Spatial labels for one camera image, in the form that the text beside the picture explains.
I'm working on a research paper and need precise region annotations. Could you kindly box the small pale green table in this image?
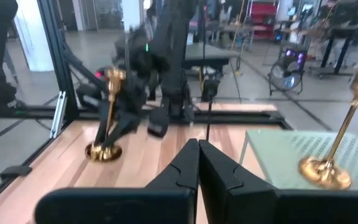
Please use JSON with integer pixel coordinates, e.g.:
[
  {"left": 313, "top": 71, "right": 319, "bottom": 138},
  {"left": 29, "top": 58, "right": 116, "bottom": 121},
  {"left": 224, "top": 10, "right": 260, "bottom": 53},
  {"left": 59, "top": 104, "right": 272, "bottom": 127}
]
[{"left": 239, "top": 129, "right": 358, "bottom": 191}]

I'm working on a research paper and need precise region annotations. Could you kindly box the black standing desk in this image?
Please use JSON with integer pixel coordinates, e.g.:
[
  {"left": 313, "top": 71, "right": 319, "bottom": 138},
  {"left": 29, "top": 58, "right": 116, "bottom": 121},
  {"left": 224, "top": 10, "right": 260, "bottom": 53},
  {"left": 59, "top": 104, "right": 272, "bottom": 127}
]
[{"left": 309, "top": 21, "right": 358, "bottom": 77}]

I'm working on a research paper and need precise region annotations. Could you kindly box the red shelf cart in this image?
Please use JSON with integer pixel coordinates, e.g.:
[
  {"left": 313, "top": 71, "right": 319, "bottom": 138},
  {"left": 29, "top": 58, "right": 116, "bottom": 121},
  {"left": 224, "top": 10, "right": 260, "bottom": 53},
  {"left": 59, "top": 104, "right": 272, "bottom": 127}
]
[{"left": 247, "top": 2, "right": 280, "bottom": 40}]

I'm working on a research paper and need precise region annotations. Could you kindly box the computer with purple lights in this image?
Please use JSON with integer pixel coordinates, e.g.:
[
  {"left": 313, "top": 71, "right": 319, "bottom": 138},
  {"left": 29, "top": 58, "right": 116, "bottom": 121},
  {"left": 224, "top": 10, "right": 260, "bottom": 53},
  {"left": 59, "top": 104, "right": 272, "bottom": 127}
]
[{"left": 282, "top": 47, "right": 308, "bottom": 73}]

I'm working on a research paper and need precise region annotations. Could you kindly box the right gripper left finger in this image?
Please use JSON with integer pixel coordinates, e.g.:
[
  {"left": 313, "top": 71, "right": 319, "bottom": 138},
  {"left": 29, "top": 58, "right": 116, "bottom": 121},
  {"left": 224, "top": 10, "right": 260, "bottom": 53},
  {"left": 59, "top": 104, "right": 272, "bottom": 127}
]
[{"left": 34, "top": 138, "right": 201, "bottom": 224}]

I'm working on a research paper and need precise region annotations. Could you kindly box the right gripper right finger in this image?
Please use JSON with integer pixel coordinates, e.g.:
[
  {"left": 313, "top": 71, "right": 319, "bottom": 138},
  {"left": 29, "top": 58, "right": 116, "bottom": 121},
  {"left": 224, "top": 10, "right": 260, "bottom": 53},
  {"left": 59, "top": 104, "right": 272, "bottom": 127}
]
[{"left": 198, "top": 139, "right": 358, "bottom": 224}]

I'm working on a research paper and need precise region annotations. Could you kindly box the black foot bracket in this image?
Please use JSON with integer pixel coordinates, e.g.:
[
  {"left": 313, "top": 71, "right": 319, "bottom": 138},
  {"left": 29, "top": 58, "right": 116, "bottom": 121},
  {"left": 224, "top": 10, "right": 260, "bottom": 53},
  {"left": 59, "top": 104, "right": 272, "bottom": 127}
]
[{"left": 0, "top": 164, "right": 33, "bottom": 181}]

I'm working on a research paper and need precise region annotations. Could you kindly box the silver corner bracket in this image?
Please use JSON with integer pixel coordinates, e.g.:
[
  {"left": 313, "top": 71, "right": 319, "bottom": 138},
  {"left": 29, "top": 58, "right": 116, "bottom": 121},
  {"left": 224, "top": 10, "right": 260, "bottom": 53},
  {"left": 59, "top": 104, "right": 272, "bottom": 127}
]
[{"left": 49, "top": 90, "right": 68, "bottom": 139}]

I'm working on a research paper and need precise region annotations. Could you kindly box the black floor fan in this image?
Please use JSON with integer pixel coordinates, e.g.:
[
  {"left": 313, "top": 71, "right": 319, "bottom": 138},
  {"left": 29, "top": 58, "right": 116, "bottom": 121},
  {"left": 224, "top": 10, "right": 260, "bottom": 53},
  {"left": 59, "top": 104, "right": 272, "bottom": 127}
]
[{"left": 267, "top": 55, "right": 306, "bottom": 96}]

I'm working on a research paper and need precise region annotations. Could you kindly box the gold candlestick holder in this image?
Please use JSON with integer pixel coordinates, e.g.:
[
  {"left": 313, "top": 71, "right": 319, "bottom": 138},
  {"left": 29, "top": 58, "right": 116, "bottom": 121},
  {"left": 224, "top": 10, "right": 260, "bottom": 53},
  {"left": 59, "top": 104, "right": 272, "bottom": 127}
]
[
  {"left": 298, "top": 64, "right": 358, "bottom": 190},
  {"left": 85, "top": 67, "right": 127, "bottom": 162}
]

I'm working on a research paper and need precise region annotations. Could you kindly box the black candlestick holder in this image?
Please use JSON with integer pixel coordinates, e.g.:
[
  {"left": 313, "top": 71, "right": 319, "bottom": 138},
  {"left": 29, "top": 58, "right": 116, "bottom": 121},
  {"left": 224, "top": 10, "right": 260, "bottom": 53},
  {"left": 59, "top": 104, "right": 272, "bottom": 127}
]
[{"left": 201, "top": 78, "right": 221, "bottom": 141}]

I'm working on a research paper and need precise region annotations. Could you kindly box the black aluminium frame post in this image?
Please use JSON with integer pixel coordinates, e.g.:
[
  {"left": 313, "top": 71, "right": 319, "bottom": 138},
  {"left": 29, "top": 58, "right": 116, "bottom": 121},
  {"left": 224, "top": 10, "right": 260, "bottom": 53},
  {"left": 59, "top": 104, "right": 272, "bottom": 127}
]
[{"left": 37, "top": 0, "right": 81, "bottom": 122}]

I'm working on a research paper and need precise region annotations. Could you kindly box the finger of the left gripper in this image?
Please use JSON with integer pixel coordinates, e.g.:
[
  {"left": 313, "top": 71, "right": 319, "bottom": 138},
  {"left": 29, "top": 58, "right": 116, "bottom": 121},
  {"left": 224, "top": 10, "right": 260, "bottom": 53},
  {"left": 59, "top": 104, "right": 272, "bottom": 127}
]
[
  {"left": 103, "top": 114, "right": 141, "bottom": 147},
  {"left": 93, "top": 99, "right": 112, "bottom": 147}
]

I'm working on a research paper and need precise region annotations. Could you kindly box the white building column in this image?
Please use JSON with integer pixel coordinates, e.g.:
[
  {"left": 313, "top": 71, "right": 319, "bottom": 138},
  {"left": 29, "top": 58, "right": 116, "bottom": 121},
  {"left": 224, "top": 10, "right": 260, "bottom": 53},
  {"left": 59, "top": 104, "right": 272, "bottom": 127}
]
[{"left": 13, "top": 0, "right": 55, "bottom": 73}]

